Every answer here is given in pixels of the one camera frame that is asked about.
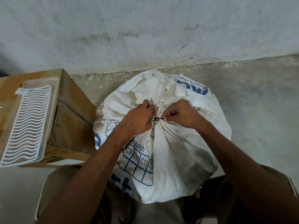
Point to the person's right hand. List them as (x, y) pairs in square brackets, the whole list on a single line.
[(185, 115)]

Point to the person's left hand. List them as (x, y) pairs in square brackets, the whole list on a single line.
[(136, 120)]

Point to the person's right fingers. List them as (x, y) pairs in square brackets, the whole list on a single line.
[(169, 114)]

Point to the person's left fingers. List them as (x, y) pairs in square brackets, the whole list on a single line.
[(150, 111)]

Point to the white woven sack blue print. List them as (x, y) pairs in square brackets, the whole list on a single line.
[(172, 160)]

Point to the person's right forearm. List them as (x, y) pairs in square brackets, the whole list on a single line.
[(245, 174)]

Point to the person's left forearm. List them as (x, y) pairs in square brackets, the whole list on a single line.
[(93, 174)]

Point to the brown cardboard box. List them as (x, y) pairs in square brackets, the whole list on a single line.
[(72, 109)]

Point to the black sandal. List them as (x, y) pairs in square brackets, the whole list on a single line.
[(191, 209), (128, 214)]

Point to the clear plastic tray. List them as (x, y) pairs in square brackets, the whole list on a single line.
[(50, 107)]

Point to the white wavy grid insert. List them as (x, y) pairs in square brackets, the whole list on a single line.
[(25, 128)]

